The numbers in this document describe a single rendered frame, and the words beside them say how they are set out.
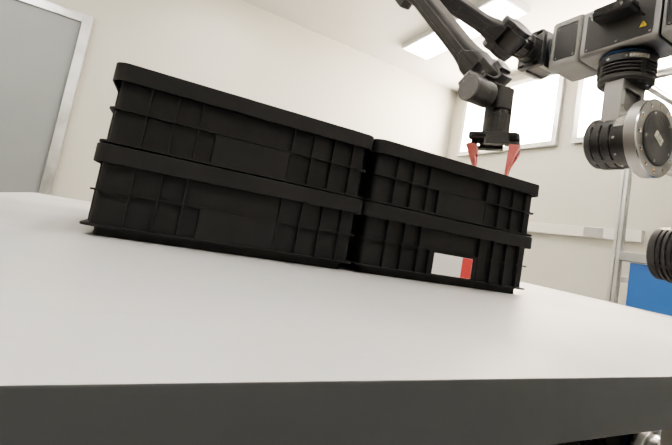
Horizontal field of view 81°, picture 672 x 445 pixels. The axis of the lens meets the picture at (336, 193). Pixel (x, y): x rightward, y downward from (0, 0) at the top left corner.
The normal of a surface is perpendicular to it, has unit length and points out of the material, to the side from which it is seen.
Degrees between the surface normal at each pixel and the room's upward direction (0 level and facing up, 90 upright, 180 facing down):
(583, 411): 90
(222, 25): 90
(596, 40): 90
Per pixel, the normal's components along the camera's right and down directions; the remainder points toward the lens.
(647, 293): -0.87, -0.20
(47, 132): 0.46, 0.00
